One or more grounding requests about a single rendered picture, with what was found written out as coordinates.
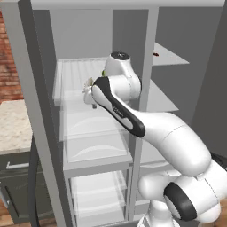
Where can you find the grey freezer door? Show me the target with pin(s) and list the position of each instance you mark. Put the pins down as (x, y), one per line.
(26, 74)

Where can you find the glass fridge shelf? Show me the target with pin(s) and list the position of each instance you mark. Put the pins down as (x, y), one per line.
(159, 100)
(168, 56)

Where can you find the dark grey fridge door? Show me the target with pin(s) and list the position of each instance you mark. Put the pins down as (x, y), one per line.
(211, 88)

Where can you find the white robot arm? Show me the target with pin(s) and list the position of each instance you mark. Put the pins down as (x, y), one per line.
(174, 142)

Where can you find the ribbed white freezer shelf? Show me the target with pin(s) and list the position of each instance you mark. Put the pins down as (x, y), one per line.
(76, 76)

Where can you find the clear freezer drawer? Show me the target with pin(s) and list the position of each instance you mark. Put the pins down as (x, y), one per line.
(85, 124)
(94, 150)

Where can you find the dark grey cupboard door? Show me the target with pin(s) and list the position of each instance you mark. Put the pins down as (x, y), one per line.
(20, 201)

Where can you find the small green food item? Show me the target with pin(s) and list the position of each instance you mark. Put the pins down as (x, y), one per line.
(103, 73)

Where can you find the small dark red item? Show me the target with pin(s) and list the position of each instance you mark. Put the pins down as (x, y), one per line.
(155, 54)

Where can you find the grey fridge freezer cabinet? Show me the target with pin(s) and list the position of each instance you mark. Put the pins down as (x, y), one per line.
(139, 29)

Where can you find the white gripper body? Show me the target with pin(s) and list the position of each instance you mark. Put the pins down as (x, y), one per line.
(88, 93)

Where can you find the dark grey drawer front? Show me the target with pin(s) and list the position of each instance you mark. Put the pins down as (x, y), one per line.
(17, 174)

